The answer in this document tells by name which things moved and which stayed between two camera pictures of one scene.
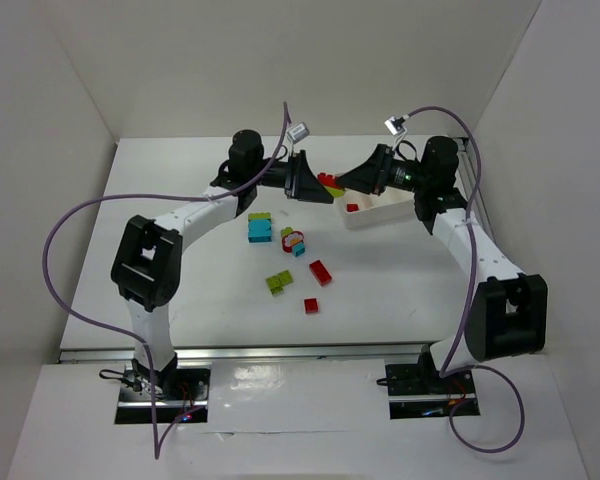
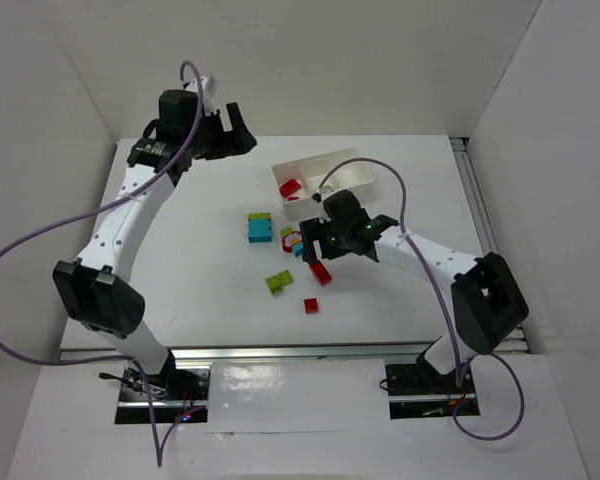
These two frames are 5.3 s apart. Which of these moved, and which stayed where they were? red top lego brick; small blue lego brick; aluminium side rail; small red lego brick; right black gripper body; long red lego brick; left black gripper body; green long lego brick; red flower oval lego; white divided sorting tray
Moved: right black gripper body; white divided sorting tray; red top lego brick; left black gripper body
Stayed: green long lego brick; aluminium side rail; small red lego brick; small blue lego brick; red flower oval lego; long red lego brick
